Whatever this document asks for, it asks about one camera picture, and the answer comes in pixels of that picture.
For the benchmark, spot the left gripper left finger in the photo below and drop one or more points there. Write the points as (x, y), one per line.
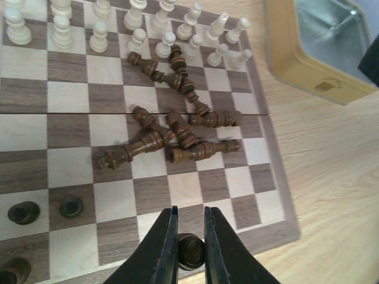
(155, 260)

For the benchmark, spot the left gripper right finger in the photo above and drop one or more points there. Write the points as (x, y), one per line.
(227, 260)

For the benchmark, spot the dark pawn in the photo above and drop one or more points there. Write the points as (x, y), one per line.
(147, 66)
(191, 251)
(177, 61)
(71, 207)
(24, 213)
(174, 80)
(187, 89)

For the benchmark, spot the dark king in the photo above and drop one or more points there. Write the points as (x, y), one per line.
(113, 159)

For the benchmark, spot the dark queen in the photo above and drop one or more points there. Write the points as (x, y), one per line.
(201, 150)

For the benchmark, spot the dark rook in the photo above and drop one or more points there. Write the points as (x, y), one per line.
(217, 119)

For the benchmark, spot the dark bishop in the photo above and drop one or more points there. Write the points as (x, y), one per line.
(148, 121)
(181, 129)

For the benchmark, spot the wooden chess board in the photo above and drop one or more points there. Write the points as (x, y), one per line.
(62, 109)

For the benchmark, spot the dark piece corner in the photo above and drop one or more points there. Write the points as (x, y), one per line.
(15, 271)

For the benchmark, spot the white pawn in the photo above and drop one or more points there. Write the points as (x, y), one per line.
(237, 62)
(98, 41)
(163, 49)
(191, 49)
(137, 41)
(17, 31)
(62, 36)
(215, 58)

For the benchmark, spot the white bishop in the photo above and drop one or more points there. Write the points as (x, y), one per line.
(184, 31)
(102, 10)

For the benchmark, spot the gold tin box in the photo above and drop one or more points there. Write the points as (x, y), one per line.
(316, 46)

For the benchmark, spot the white king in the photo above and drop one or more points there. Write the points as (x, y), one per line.
(159, 21)

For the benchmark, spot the white queen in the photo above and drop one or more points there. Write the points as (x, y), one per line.
(133, 18)

